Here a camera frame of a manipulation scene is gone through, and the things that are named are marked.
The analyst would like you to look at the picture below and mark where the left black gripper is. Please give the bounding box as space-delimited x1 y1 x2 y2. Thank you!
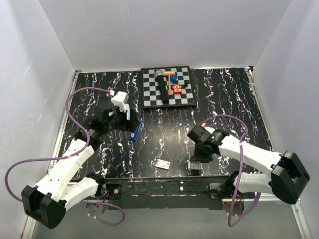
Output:
105 105 140 133

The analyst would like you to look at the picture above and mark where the blue black stapler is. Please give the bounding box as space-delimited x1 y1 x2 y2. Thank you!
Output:
130 117 144 142

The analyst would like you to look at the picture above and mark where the light blue stapler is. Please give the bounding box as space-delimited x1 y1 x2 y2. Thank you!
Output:
125 104 131 121

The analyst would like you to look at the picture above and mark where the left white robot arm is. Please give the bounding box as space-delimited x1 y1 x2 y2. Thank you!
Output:
21 102 144 229

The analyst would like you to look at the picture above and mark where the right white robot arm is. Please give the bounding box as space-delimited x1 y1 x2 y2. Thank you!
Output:
187 125 310 205

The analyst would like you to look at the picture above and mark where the open staple box tray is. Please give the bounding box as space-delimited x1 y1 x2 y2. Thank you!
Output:
187 160 203 171

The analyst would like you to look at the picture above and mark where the black white checkerboard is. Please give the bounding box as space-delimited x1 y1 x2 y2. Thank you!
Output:
142 66 196 109

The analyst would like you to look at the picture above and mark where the red white staple box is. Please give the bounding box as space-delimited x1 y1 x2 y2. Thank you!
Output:
155 159 170 170

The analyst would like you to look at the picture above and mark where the black microphone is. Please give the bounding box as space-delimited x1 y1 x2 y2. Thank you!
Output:
155 69 169 105

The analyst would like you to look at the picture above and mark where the red toy figure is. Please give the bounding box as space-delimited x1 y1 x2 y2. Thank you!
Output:
172 83 182 95

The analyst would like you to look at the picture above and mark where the blue toy block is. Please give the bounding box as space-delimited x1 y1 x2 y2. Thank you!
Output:
170 74 178 84

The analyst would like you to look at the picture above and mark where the wooden toy hammer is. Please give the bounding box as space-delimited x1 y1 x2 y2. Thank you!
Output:
163 71 175 96

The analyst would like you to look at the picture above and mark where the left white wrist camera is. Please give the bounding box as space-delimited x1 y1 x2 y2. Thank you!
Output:
111 91 129 112

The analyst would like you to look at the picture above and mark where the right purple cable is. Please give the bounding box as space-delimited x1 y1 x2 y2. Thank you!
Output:
200 114 261 228

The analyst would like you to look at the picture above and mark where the purple cable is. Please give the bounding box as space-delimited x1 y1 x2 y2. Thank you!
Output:
4 87 125 226
200 114 261 228

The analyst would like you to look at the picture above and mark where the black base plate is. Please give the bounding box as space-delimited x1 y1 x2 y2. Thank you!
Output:
77 174 275 211

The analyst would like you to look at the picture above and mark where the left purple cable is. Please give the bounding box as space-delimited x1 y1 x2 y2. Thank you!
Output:
4 87 125 226

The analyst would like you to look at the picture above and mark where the aluminium frame rail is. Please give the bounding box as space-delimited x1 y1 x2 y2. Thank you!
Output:
21 71 81 239

